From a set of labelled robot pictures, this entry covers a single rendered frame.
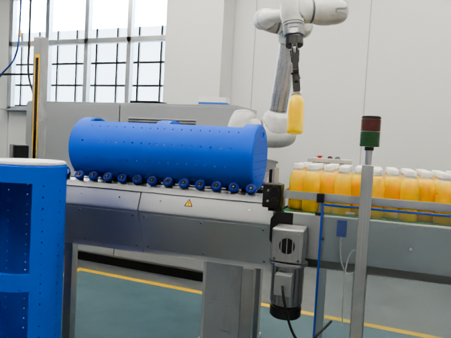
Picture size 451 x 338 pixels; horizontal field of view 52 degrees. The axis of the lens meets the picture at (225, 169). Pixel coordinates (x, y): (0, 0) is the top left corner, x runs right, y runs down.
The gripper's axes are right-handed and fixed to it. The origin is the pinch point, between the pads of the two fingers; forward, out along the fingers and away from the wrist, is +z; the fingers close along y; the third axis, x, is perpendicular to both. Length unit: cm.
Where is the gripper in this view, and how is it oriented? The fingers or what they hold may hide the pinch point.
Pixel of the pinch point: (296, 84)
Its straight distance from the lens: 196.4
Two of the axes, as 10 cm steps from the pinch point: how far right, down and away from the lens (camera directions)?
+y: -1.6, -1.1, -9.8
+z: 0.3, 9.9, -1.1
